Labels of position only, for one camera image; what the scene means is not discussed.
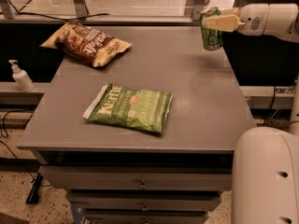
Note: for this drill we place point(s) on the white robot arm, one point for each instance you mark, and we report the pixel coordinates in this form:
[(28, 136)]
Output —
[(265, 181)]

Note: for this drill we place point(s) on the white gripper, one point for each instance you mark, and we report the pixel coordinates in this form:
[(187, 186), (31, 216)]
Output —
[(251, 19)]

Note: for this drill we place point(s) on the green soda can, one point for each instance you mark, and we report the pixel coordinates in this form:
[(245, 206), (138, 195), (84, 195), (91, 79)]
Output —
[(212, 39)]

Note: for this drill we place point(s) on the grey drawer cabinet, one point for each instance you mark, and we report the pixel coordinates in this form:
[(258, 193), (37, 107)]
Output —
[(148, 139)]

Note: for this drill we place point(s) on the brown sea salt chips bag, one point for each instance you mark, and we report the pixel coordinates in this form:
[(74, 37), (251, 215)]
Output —
[(89, 45)]

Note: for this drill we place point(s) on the top drawer metal knob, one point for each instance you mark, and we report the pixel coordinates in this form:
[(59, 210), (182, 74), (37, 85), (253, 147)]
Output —
[(142, 185)]

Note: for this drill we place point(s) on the green Kettle chips bag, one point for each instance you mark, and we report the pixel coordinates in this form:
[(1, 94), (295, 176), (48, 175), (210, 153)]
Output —
[(144, 110)]

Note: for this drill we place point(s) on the black stand foot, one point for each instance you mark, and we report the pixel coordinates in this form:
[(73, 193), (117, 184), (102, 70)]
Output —
[(33, 196)]

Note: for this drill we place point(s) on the drawer metal knob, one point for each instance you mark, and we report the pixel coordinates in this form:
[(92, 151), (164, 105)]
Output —
[(144, 208), (142, 185)]

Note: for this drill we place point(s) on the white pump lotion bottle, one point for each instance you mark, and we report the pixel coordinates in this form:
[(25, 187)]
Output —
[(21, 77)]

